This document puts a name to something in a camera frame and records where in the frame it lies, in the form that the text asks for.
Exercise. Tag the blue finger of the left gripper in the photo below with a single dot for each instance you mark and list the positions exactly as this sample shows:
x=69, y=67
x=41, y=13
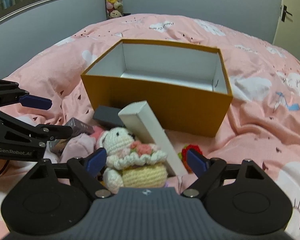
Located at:
x=36, y=102
x=53, y=132

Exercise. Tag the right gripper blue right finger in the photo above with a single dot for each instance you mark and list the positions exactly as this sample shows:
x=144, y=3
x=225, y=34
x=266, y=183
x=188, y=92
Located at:
x=197, y=162

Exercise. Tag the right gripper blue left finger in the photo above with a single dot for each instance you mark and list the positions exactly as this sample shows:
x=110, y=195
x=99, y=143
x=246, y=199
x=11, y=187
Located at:
x=96, y=161

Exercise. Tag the pink zip pouch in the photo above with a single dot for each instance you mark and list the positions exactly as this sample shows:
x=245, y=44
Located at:
x=81, y=145

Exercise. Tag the white crochet bunny doll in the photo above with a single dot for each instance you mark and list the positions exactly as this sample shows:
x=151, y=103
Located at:
x=131, y=163

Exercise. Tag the dark grey small box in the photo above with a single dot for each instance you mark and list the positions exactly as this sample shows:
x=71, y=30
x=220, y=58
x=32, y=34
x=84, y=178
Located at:
x=108, y=117

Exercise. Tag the long white cardboard box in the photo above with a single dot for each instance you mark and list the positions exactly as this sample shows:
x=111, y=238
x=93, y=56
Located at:
x=139, y=118

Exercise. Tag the orange cardboard storage box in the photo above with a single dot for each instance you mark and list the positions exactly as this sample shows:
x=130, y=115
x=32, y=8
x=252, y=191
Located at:
x=185, y=84

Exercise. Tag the pink cloud print duvet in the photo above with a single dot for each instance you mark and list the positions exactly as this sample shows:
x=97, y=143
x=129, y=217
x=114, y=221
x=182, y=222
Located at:
x=263, y=122

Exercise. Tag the cream room door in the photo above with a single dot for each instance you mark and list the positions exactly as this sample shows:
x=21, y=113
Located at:
x=287, y=34

